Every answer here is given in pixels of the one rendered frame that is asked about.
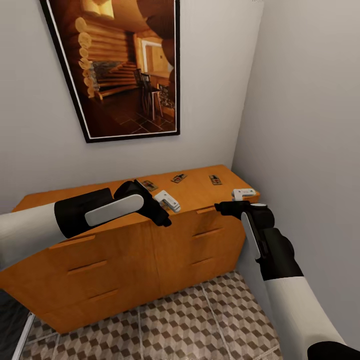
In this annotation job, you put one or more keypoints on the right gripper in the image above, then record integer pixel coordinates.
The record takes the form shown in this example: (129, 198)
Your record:
(228, 208)

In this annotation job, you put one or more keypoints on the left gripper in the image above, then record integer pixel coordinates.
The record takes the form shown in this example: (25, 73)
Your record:
(159, 215)

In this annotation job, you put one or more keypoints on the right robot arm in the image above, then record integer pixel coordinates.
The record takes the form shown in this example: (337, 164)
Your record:
(303, 329)

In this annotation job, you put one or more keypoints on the mousetrap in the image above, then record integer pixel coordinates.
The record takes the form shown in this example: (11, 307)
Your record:
(150, 186)
(215, 180)
(165, 207)
(178, 178)

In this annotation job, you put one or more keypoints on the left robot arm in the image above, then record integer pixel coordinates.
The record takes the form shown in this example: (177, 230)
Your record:
(27, 232)

